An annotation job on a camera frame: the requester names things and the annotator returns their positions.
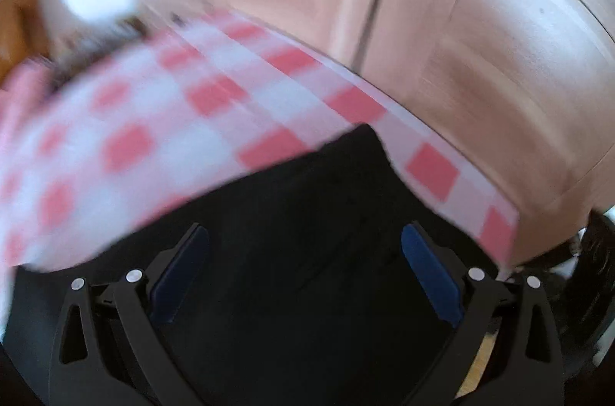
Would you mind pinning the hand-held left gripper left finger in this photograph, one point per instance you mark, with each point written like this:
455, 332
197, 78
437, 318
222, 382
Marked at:
180, 271

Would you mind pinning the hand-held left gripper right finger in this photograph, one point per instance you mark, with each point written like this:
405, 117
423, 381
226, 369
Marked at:
430, 271

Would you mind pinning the black pants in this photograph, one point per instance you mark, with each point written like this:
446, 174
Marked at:
298, 252

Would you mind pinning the pink white checkered tablecloth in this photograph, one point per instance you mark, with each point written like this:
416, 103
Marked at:
192, 108

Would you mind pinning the pink quilt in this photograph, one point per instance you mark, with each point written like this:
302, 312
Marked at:
19, 86

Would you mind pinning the brown wooden bed headboard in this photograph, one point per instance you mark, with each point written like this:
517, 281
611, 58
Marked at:
24, 26

